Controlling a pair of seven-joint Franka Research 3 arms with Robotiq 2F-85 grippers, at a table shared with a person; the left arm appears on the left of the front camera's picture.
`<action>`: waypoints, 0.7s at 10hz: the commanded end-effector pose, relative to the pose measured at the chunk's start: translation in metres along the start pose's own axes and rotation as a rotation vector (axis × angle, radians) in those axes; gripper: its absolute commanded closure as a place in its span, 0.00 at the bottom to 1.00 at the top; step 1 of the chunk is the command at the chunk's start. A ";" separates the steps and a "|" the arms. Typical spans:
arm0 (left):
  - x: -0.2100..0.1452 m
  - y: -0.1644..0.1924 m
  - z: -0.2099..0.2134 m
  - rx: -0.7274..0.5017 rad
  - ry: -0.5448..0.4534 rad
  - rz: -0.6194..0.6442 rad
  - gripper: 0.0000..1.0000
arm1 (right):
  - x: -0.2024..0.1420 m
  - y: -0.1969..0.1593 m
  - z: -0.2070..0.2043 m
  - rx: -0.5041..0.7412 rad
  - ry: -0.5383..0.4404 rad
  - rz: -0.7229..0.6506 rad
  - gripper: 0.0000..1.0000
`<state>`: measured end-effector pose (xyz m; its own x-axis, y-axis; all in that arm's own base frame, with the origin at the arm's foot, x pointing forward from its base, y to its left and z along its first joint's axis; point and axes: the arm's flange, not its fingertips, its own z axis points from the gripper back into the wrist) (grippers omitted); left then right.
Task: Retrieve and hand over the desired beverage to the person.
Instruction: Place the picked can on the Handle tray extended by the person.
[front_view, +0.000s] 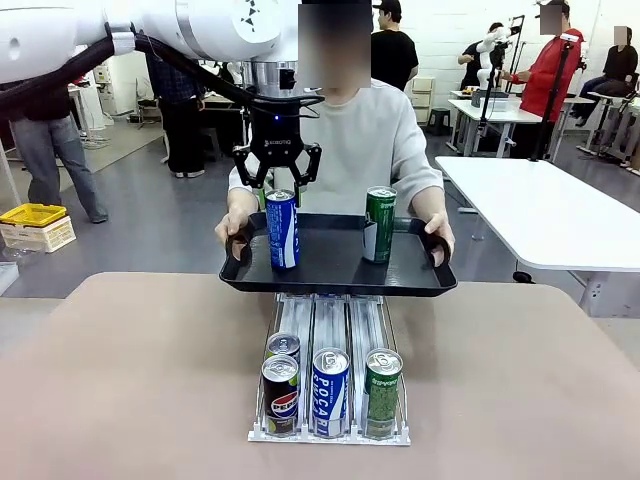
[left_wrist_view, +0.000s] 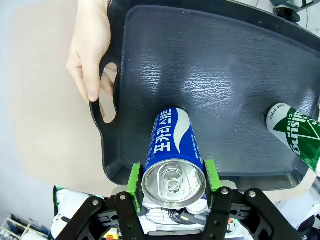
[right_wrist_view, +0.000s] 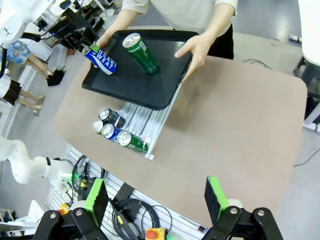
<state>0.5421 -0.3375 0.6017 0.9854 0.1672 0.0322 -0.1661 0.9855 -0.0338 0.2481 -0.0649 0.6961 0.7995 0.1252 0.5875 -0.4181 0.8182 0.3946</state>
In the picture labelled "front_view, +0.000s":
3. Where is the man in plaid shirt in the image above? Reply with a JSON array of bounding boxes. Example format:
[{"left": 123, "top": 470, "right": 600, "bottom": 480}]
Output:
[{"left": 144, "top": 49, "right": 207, "bottom": 179}]

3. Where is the man in black t-shirt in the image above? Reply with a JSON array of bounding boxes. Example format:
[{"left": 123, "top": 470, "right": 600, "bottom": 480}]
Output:
[{"left": 370, "top": 0, "right": 420, "bottom": 94}]

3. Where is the person in grey sweatshirt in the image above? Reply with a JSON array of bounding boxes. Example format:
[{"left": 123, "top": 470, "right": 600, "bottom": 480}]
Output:
[{"left": 227, "top": 0, "right": 446, "bottom": 219}]

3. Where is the cream plastic crate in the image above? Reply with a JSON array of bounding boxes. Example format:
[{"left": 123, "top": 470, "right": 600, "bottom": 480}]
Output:
[{"left": 0, "top": 217, "right": 78, "bottom": 254}]

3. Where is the person in grey jeans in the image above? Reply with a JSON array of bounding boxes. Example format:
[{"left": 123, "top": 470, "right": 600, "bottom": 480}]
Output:
[{"left": 8, "top": 74, "right": 109, "bottom": 224}]

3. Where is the person's right hand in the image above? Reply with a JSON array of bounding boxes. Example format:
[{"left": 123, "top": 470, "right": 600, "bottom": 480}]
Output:
[{"left": 214, "top": 208, "right": 252, "bottom": 251}]

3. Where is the white clear can rack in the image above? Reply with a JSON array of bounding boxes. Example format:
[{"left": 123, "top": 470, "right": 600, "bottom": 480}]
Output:
[{"left": 247, "top": 292, "right": 412, "bottom": 446}]

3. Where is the grey desk with equipment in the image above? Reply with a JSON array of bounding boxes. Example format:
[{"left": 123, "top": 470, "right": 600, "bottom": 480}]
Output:
[{"left": 577, "top": 83, "right": 640, "bottom": 167}]

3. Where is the black left arm cable sleeve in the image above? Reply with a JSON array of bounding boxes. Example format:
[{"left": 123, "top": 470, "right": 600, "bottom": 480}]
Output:
[{"left": 0, "top": 35, "right": 262, "bottom": 109}]

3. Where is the yellow plastic basket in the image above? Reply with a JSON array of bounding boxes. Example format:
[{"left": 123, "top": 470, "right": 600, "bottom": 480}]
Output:
[{"left": 0, "top": 202, "right": 69, "bottom": 227}]

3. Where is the blue Pocari Sweat can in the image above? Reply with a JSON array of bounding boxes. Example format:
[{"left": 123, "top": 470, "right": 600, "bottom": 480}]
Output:
[
  {"left": 312, "top": 347, "right": 351, "bottom": 441},
  {"left": 264, "top": 189, "right": 301, "bottom": 272}
]

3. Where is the black camera tripod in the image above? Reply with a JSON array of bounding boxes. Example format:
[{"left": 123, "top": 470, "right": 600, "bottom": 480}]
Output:
[{"left": 478, "top": 49, "right": 502, "bottom": 147}]

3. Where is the person in red jacket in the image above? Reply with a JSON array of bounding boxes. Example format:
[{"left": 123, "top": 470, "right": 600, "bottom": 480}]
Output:
[{"left": 502, "top": 0, "right": 587, "bottom": 161}]

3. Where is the white drawer unit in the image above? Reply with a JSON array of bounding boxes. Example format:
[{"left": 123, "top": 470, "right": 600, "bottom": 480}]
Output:
[{"left": 409, "top": 77, "right": 436, "bottom": 126}]

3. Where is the green Chilsung cider can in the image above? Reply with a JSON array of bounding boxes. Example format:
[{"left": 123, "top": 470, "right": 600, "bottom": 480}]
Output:
[
  {"left": 362, "top": 186, "right": 398, "bottom": 265},
  {"left": 363, "top": 347, "right": 404, "bottom": 441}
]

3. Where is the person's right forearm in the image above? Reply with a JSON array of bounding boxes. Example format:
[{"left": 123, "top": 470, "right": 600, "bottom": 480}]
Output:
[{"left": 226, "top": 189, "right": 262, "bottom": 217}]

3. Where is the person in black by robot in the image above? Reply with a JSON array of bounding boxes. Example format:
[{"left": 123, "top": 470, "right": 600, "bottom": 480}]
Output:
[{"left": 458, "top": 22, "right": 504, "bottom": 92}]

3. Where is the black Pepsi can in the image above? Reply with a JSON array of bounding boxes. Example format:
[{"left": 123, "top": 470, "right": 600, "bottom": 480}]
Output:
[
  {"left": 266, "top": 331, "right": 302, "bottom": 364},
  {"left": 262, "top": 354, "right": 301, "bottom": 439}
]

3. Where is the black plastic stool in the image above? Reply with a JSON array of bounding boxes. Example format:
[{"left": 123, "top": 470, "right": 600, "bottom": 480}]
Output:
[{"left": 429, "top": 107, "right": 451, "bottom": 137}]

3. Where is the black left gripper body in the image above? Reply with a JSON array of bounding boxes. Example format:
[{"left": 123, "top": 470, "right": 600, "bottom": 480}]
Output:
[{"left": 247, "top": 97, "right": 306, "bottom": 170}]

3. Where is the large white table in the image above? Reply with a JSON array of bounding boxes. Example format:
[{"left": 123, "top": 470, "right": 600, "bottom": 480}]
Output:
[{"left": 434, "top": 154, "right": 640, "bottom": 319}]

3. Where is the person's left hand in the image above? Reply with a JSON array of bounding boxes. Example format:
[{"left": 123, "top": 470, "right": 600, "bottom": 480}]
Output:
[{"left": 422, "top": 212, "right": 458, "bottom": 267}]

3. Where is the grey work table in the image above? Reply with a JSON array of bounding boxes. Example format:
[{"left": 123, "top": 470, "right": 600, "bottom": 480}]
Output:
[{"left": 137, "top": 96, "right": 172, "bottom": 164}]

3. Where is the black serving tray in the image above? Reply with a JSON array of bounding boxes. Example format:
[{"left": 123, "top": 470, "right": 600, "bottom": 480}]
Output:
[{"left": 218, "top": 212, "right": 459, "bottom": 299}]

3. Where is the white work table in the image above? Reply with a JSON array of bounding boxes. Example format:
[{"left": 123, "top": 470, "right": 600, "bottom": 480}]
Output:
[{"left": 447, "top": 97, "right": 544, "bottom": 157}]

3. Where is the black pole stand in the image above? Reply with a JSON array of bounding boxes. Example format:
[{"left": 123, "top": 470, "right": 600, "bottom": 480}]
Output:
[{"left": 528, "top": 35, "right": 574, "bottom": 162}]

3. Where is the seated person in black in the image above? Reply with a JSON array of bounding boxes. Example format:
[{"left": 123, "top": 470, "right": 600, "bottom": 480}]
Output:
[{"left": 574, "top": 25, "right": 640, "bottom": 127}]

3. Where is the person's left forearm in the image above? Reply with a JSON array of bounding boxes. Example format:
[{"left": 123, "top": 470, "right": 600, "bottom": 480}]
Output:
[{"left": 409, "top": 187, "right": 447, "bottom": 220}]

